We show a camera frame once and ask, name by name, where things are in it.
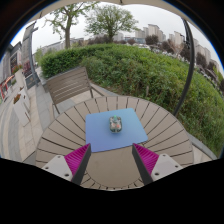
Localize grey shopfront building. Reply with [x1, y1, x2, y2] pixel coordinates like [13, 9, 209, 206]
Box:
[0, 41, 23, 101]

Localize white planter with flowers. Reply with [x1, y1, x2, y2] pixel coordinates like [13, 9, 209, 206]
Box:
[12, 93, 31, 127]
[12, 64, 26, 91]

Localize round leafy green tree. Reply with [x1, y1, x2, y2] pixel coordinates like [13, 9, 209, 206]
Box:
[84, 3, 139, 44]

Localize distant apartment buildings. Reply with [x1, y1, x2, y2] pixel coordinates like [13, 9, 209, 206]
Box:
[134, 23, 218, 73]

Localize blue square mouse pad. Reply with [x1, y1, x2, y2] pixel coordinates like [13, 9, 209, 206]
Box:
[85, 107, 149, 154]

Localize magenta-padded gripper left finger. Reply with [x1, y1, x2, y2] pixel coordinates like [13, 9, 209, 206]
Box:
[42, 143, 92, 186]

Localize tall grey sign pillar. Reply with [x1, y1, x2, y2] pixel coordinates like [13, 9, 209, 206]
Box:
[20, 21, 39, 89]

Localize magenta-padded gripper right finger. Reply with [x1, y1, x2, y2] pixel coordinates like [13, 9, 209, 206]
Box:
[131, 143, 184, 186]

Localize tall thin-trunk tree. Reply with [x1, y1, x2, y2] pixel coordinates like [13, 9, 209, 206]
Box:
[44, 1, 99, 50]

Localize dark curved umbrella pole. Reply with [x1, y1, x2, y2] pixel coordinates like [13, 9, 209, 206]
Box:
[172, 19, 196, 118]

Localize beige umbrella canopy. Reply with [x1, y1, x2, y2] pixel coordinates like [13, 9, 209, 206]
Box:
[33, 0, 188, 21]

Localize brown slatted outdoor chair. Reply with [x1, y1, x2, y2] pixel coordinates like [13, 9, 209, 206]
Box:
[45, 65, 104, 114]

